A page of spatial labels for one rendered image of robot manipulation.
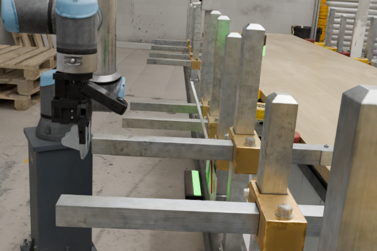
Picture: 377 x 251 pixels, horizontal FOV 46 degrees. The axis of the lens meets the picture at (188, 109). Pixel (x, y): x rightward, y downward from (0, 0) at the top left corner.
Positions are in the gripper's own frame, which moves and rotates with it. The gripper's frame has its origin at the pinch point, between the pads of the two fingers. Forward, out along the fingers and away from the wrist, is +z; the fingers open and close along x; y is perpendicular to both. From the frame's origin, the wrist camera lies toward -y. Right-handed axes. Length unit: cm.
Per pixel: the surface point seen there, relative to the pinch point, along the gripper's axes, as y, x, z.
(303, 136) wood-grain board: -52, 1, -7
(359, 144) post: -33, 73, -30
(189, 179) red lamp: -26.4, -15.9, 12.4
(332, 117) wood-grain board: -66, -18, -7
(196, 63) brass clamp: -34, -145, 0
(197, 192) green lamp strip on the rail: -28.4, -7.4, 12.4
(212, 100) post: -32.5, -27.3, -8.5
